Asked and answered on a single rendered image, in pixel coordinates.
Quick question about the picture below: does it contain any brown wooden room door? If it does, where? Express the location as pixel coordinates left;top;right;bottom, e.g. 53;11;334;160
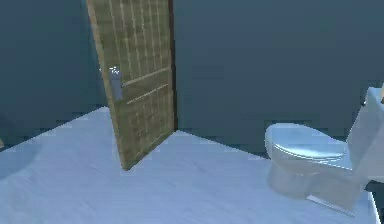
85;0;179;172

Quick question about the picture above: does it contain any white toilet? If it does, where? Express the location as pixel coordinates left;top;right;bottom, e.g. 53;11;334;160
264;83;384;218

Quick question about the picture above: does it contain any grey metal door handle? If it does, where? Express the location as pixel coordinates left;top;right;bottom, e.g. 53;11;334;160
99;65;124;102

